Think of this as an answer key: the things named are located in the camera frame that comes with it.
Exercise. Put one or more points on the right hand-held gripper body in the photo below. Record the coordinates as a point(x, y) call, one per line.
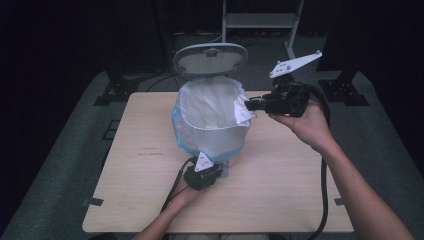
point(290, 98)

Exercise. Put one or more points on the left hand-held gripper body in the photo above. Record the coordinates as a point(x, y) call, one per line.
point(201, 176)

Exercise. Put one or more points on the white tissue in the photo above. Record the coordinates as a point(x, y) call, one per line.
point(242, 113)

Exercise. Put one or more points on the clear blue-edged plastic bin liner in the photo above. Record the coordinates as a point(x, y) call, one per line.
point(206, 103)

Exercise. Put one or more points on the grey white-lidded trash can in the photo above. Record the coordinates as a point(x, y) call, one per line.
point(210, 61)

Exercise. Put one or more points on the person's left hand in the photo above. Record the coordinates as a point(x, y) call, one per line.
point(186, 200)

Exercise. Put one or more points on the person's right hand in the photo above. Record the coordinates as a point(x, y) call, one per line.
point(310, 128)

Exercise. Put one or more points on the white metal stand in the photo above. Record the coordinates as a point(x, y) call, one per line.
point(260, 20)

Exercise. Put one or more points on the grey tape strip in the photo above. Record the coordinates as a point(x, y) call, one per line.
point(339, 201)
point(93, 201)

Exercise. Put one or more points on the black stand with feet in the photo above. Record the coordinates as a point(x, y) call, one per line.
point(121, 85)

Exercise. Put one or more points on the black stand base plate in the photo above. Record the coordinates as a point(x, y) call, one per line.
point(343, 93)

